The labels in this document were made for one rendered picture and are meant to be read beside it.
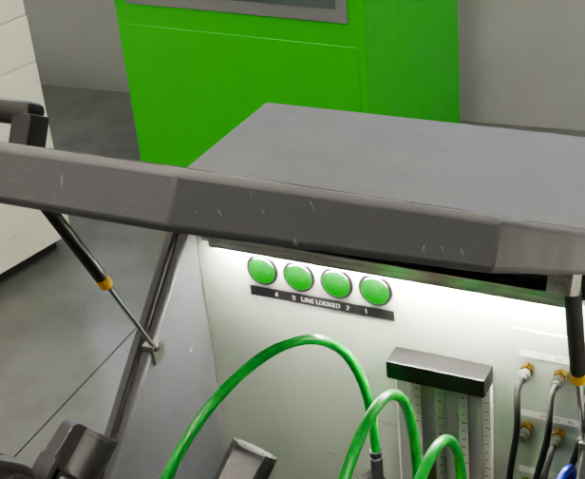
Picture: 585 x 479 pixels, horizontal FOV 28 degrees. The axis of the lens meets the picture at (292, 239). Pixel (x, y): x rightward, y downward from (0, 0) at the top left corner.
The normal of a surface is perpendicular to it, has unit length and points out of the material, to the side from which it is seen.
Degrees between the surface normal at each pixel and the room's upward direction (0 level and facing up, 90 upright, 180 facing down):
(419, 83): 90
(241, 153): 0
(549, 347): 90
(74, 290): 0
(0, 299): 0
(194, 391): 90
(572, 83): 90
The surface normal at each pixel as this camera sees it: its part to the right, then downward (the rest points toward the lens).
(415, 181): -0.09, -0.87
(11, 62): 0.79, 0.23
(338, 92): -0.49, 0.46
